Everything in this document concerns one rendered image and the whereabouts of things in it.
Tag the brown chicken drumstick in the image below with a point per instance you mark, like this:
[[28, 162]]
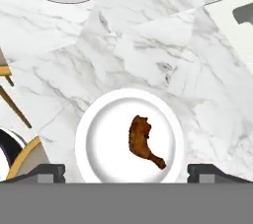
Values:
[[140, 137]]

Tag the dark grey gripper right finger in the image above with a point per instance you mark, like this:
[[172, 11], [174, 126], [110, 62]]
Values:
[[205, 172]]

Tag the white cupboard drawer front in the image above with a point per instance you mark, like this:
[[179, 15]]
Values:
[[232, 30]]

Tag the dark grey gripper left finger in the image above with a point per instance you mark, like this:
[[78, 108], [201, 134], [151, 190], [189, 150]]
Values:
[[49, 171]]

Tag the white round plate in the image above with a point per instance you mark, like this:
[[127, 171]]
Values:
[[108, 142]]

